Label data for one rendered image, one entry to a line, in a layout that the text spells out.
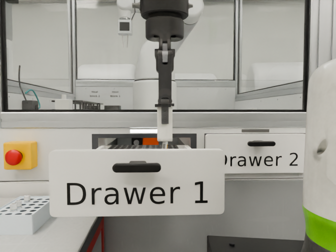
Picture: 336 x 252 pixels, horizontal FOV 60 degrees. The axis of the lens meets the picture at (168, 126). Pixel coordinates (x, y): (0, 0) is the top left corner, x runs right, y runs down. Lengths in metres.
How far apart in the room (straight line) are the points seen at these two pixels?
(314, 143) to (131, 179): 0.29
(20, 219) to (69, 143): 0.29
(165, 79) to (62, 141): 0.42
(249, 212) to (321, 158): 0.61
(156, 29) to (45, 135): 0.46
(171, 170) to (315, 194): 0.24
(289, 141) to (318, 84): 0.58
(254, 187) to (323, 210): 0.59
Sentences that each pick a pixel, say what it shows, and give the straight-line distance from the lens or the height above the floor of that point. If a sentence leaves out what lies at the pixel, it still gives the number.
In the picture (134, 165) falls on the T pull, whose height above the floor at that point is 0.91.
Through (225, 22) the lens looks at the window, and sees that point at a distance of 0.89.
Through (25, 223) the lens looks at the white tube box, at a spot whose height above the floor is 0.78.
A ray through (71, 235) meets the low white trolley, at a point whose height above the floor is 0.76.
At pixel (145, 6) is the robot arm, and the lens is 0.58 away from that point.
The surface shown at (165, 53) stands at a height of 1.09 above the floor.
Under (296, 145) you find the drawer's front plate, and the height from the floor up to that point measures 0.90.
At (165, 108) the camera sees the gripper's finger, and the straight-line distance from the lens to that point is 0.56.
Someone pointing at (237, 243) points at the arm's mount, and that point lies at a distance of 0.47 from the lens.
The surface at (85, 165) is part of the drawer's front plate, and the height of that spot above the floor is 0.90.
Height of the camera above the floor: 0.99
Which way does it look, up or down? 3 degrees down
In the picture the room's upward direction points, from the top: straight up
